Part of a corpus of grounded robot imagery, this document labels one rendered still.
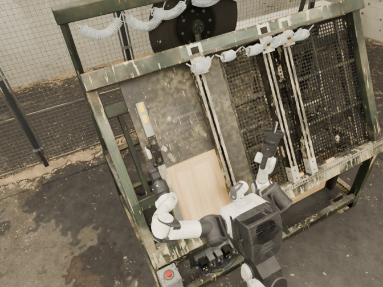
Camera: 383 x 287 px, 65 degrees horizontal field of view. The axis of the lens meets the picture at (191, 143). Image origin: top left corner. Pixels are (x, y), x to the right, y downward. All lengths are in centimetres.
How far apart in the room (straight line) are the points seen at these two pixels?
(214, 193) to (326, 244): 149
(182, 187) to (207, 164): 23
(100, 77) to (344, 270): 261
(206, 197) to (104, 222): 164
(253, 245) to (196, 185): 66
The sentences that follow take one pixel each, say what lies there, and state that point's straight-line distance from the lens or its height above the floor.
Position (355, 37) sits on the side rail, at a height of 167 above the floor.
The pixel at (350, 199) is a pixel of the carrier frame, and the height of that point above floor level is 18.
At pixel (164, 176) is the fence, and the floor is 129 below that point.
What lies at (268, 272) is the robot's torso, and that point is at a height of 107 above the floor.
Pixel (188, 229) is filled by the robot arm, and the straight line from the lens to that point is 155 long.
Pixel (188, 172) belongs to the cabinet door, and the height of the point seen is 124.
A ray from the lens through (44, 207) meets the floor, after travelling 396.
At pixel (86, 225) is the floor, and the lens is 357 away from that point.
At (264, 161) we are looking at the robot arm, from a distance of 184.
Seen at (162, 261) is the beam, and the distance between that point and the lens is 216.
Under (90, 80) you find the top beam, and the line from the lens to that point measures 181.
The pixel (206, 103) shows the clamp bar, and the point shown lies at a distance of 200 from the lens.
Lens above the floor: 272
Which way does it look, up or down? 41 degrees down
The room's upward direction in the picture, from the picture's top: 6 degrees counter-clockwise
